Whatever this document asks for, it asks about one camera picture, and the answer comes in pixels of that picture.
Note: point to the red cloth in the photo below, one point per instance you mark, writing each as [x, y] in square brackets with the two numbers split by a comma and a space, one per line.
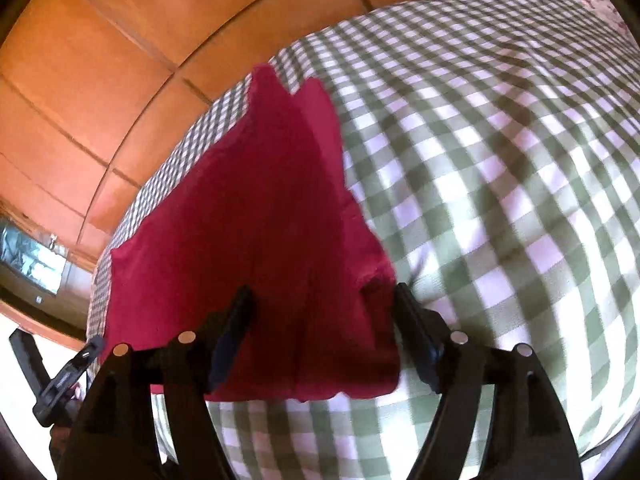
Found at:
[270, 240]

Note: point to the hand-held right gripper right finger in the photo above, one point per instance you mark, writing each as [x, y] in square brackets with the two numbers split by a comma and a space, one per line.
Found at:
[416, 335]

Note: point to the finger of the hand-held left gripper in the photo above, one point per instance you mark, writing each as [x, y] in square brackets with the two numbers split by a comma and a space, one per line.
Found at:
[27, 357]
[65, 385]

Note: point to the dark glass panel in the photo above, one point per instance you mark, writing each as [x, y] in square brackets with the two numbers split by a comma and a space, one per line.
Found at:
[30, 255]

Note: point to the green checked blanket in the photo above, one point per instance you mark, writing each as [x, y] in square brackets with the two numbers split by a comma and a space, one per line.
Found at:
[490, 160]

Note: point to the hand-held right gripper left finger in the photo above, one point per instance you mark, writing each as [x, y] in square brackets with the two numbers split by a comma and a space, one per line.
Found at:
[229, 340]

